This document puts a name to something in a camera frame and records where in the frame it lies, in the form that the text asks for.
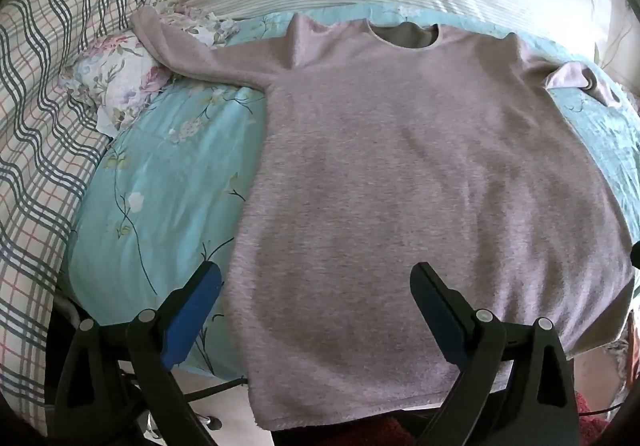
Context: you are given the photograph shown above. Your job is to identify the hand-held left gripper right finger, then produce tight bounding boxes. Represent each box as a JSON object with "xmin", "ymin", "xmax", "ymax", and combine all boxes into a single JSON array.
[{"xmin": 409, "ymin": 262, "xmax": 586, "ymax": 446}]

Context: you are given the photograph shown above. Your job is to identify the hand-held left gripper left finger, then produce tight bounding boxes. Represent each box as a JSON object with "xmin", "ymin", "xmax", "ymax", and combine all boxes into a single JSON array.
[{"xmin": 50, "ymin": 262, "xmax": 223, "ymax": 446}]

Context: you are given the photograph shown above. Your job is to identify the pink fuzzy sweater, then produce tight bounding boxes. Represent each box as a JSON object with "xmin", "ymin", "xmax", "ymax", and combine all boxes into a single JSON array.
[{"xmin": 131, "ymin": 6, "xmax": 636, "ymax": 432}]

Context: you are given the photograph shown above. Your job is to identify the black chair base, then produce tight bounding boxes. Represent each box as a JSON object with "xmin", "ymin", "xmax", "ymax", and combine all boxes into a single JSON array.
[{"xmin": 115, "ymin": 373, "xmax": 251, "ymax": 432}]

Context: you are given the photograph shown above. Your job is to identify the light blue floral quilt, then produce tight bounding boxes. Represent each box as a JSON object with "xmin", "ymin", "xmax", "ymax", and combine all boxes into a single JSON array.
[{"xmin": 62, "ymin": 0, "xmax": 640, "ymax": 382}]

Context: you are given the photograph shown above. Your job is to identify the dark red cloth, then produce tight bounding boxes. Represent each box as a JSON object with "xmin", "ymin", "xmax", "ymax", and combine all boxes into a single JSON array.
[{"xmin": 320, "ymin": 413, "xmax": 421, "ymax": 446}]

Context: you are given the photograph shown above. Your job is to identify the white floral pillow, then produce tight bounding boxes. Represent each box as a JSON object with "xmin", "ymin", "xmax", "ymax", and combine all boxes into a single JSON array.
[{"xmin": 59, "ymin": 0, "xmax": 236, "ymax": 131}]

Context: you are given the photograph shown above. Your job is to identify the plaid blanket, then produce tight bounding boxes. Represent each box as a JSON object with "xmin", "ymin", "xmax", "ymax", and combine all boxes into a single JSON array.
[{"xmin": 0, "ymin": 0, "xmax": 176, "ymax": 437}]

